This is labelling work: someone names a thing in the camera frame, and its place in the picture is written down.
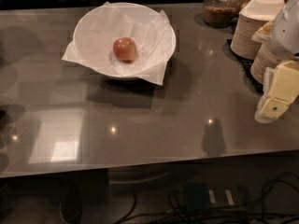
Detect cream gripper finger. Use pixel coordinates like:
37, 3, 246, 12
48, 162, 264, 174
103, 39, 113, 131
259, 60, 299, 120
254, 67, 278, 123

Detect red apple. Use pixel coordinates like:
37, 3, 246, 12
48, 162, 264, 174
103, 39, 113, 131
113, 37, 137, 63

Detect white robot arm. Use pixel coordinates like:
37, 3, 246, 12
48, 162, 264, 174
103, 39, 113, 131
255, 0, 299, 123

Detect white bowl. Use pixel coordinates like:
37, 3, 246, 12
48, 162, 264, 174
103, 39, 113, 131
72, 2, 177, 81

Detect tall stack of paper plates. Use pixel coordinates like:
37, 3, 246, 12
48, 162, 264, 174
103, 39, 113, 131
230, 14, 266, 60

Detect white foam container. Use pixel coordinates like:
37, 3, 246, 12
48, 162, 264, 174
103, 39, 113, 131
240, 0, 285, 21

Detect dark power adapter box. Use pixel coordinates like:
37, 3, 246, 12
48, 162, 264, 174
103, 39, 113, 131
183, 182, 211, 211

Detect glass jar with grains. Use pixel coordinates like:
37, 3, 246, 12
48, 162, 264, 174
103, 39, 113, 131
203, 0, 240, 28

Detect white paper liner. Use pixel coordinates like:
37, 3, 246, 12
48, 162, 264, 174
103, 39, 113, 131
61, 1, 176, 86

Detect black floor cables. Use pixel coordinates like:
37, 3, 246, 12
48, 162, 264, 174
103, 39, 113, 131
113, 171, 299, 224

